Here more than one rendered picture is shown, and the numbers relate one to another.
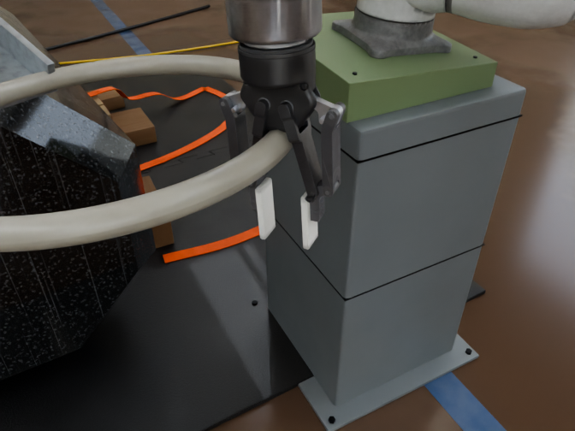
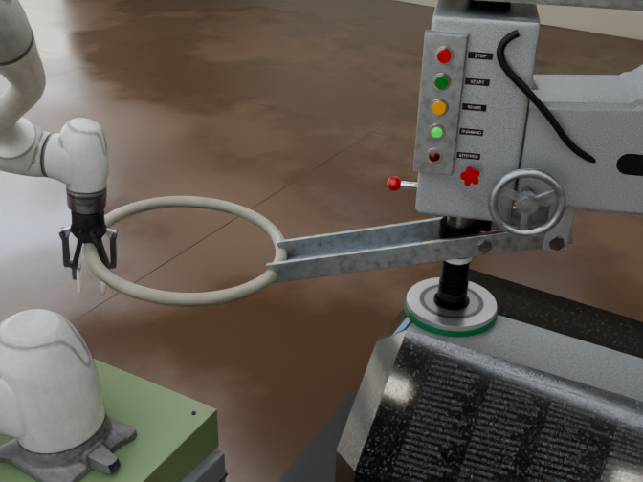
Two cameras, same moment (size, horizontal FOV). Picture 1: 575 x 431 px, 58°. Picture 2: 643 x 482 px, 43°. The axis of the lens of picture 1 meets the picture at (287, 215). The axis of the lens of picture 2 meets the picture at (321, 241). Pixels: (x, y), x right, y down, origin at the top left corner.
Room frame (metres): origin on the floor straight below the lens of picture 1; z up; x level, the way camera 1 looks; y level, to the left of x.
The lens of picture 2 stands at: (2.22, -0.38, 1.92)
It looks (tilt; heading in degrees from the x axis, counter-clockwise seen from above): 29 degrees down; 149
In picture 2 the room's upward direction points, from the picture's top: 1 degrees clockwise
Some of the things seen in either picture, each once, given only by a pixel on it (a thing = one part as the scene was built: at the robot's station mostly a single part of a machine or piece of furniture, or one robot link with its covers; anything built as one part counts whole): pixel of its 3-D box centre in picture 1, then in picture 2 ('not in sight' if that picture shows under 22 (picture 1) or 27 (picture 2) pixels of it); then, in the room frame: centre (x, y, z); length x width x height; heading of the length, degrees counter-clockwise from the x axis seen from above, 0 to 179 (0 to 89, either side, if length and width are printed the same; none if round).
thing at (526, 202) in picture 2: not in sight; (525, 195); (1.16, 0.73, 1.20); 0.15 x 0.10 x 0.15; 49
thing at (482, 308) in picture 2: not in sight; (451, 302); (0.99, 0.72, 0.85); 0.21 x 0.21 x 0.01
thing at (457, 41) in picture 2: not in sight; (439, 104); (1.03, 0.59, 1.37); 0.08 x 0.03 x 0.28; 49
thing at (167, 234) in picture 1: (145, 212); not in sight; (1.56, 0.52, 0.07); 0.30 x 0.12 x 0.12; 26
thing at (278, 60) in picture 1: (279, 85); (88, 224); (0.50, 0.01, 1.00); 0.08 x 0.07 x 0.09; 66
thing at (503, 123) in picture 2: not in sight; (513, 116); (1.05, 0.78, 1.32); 0.36 x 0.22 x 0.45; 49
